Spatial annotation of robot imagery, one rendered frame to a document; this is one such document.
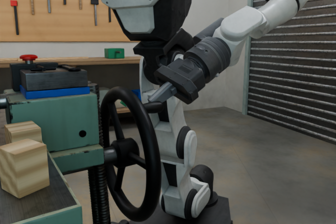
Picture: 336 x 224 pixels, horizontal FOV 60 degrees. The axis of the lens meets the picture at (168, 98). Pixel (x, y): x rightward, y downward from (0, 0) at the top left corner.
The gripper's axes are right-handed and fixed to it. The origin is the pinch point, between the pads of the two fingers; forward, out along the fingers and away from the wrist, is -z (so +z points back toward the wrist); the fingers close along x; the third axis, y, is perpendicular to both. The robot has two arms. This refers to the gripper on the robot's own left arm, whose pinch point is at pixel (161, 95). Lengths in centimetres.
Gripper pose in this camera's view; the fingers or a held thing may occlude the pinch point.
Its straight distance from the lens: 63.0
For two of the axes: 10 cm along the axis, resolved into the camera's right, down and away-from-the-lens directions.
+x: -6.4, -4.2, 6.4
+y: -2.2, -7.0, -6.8
